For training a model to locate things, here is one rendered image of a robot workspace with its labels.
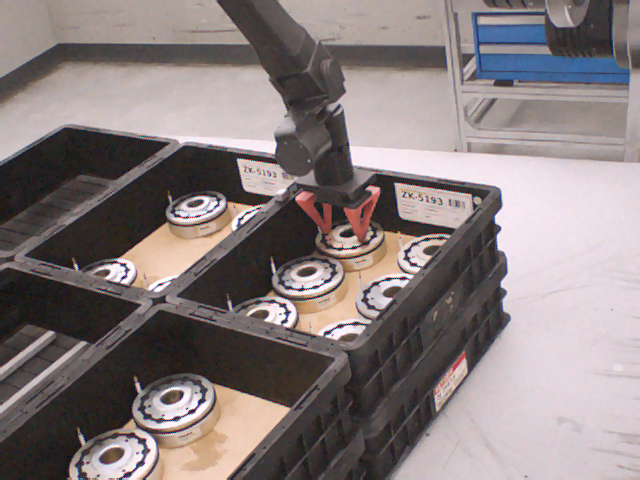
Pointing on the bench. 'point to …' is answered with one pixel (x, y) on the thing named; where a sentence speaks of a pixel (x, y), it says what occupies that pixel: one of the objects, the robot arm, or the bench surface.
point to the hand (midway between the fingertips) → (344, 231)
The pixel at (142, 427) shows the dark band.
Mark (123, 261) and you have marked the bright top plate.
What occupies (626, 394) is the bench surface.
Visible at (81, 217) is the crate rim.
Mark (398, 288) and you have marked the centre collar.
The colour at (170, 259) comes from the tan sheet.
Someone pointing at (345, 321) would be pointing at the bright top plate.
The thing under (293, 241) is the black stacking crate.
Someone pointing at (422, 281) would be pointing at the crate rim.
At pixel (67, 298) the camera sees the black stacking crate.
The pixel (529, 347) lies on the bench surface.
